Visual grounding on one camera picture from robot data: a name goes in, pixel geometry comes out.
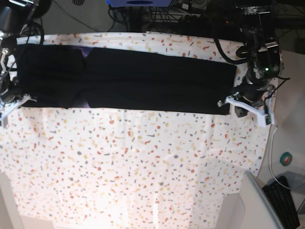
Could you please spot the green tape roll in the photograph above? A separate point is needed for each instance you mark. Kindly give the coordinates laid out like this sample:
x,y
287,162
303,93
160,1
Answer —
x,y
286,159

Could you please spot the grey laptop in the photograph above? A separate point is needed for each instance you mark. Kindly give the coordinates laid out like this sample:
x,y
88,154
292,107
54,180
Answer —
x,y
259,213

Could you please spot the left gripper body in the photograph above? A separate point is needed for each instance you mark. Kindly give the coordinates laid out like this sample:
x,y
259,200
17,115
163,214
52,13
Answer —
x,y
252,93

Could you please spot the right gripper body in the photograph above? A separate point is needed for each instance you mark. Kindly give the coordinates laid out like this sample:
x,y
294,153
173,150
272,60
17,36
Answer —
x,y
10,94

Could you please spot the black keyboard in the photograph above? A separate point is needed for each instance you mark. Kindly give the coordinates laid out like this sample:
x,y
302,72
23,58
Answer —
x,y
283,204

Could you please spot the terrazzo patterned tablecloth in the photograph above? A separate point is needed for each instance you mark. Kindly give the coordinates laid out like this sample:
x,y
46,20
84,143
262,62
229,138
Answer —
x,y
123,169

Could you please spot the black t-shirt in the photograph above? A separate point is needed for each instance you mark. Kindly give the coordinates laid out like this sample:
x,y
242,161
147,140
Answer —
x,y
57,75

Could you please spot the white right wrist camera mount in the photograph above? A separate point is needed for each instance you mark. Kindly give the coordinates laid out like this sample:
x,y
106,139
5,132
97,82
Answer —
x,y
6,108

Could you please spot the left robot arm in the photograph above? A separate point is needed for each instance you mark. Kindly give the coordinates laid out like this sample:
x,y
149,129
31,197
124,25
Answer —
x,y
256,22

